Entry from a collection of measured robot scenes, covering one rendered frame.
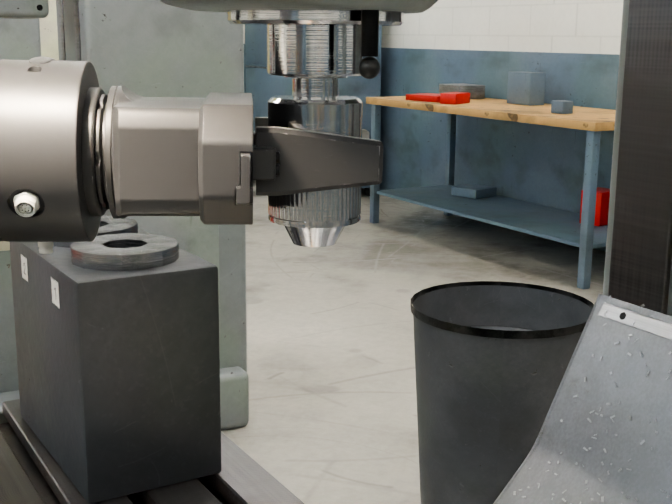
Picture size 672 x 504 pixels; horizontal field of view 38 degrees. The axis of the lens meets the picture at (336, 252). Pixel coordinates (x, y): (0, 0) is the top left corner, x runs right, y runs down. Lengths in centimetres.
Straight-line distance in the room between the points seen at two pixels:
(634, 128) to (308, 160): 42
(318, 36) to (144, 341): 40
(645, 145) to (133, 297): 42
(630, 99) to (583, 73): 554
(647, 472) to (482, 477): 171
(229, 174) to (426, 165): 728
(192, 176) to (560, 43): 613
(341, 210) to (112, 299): 35
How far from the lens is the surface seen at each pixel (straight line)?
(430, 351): 244
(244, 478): 87
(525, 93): 628
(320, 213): 47
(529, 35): 677
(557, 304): 273
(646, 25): 82
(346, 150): 46
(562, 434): 85
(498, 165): 700
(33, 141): 46
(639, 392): 81
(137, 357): 81
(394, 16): 47
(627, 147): 83
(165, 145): 45
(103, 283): 78
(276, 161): 45
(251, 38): 881
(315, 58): 47
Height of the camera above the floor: 130
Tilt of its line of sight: 13 degrees down
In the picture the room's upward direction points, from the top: 1 degrees clockwise
